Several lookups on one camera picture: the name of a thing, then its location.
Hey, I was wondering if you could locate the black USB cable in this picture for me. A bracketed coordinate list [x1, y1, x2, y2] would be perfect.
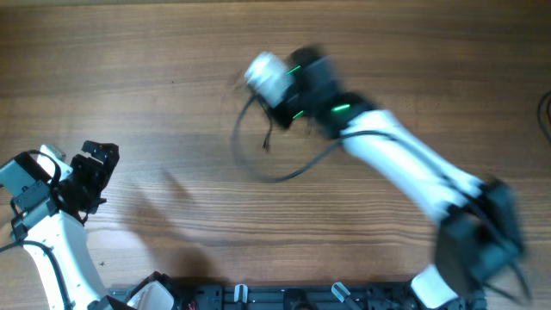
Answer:
[536, 89, 551, 146]

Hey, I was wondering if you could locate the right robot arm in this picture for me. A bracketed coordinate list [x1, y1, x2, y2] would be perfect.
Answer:
[245, 46, 524, 309]

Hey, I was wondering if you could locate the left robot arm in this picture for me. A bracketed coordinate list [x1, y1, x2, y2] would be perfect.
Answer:
[1, 140, 120, 309]

